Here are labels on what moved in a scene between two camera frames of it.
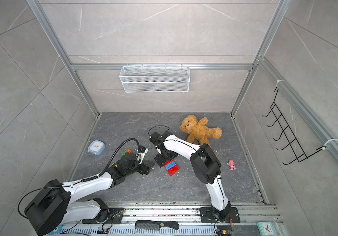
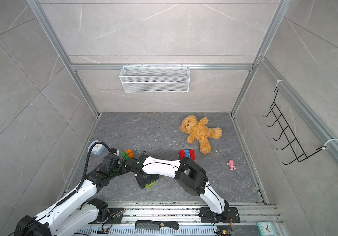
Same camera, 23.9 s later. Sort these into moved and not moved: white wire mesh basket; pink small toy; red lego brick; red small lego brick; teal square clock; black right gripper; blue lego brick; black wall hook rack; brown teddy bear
Moved: red small lego brick; blue lego brick; black right gripper; red lego brick
Not moved: pink small toy; brown teddy bear; black wall hook rack; teal square clock; white wire mesh basket
